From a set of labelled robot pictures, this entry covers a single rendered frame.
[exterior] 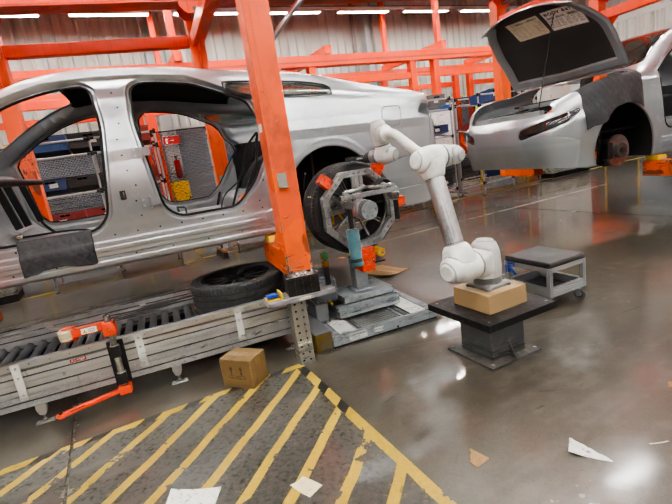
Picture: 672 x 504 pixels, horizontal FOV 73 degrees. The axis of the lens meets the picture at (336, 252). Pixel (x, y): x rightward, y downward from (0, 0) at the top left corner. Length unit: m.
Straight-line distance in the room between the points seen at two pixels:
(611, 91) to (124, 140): 4.35
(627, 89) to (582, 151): 0.74
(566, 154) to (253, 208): 3.19
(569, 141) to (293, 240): 3.17
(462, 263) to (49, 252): 2.53
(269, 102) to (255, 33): 0.39
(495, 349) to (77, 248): 2.64
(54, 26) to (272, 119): 10.20
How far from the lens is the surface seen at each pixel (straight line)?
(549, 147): 5.16
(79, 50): 5.75
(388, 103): 3.79
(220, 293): 3.14
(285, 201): 2.90
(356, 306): 3.35
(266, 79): 2.93
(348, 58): 10.53
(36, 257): 3.43
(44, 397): 3.20
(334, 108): 3.60
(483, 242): 2.62
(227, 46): 13.15
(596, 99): 5.26
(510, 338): 2.79
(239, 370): 2.81
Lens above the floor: 1.27
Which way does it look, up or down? 12 degrees down
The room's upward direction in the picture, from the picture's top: 9 degrees counter-clockwise
